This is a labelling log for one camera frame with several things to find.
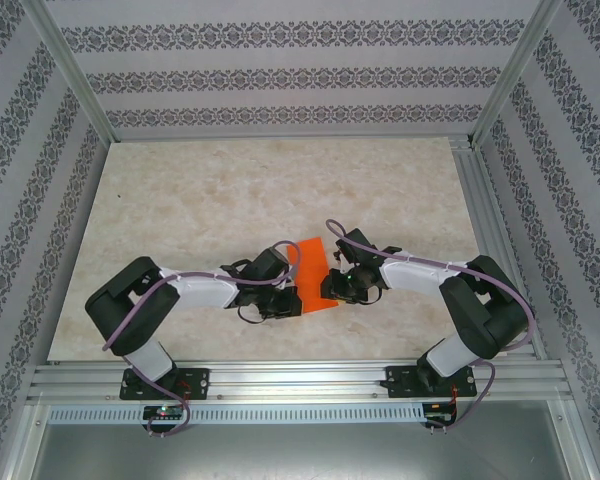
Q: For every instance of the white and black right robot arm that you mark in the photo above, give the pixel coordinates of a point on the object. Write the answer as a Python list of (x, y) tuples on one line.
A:
[(410, 275)]

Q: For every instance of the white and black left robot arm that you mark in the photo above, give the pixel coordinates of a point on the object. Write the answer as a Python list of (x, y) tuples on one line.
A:
[(200, 292)]

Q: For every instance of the left circuit board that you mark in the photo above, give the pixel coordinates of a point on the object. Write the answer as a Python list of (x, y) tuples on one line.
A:
[(162, 412)]

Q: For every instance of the circuit board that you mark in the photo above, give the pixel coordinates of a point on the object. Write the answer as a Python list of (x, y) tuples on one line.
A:
[(162, 412), (437, 412)]

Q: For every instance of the right circuit board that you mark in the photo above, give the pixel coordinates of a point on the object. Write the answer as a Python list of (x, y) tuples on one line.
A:
[(437, 412)]

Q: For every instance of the grey metal panel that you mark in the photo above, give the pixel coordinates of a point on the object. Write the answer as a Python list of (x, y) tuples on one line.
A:
[(300, 455)]

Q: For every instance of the long aluminium mounting rail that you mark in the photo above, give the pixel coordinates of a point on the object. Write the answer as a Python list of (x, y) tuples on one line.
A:
[(300, 380)]

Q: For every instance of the aluminium side rail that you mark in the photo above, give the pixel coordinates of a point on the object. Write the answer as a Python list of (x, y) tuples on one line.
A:
[(480, 200)]

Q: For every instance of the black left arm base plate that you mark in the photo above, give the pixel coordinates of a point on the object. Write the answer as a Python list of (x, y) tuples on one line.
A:
[(200, 384)]

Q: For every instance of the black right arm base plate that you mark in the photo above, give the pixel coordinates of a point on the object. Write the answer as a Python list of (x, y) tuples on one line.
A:
[(400, 382)]

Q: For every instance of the aluminium frame post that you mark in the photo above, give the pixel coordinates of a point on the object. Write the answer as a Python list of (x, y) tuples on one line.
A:
[(70, 75), (517, 70)]

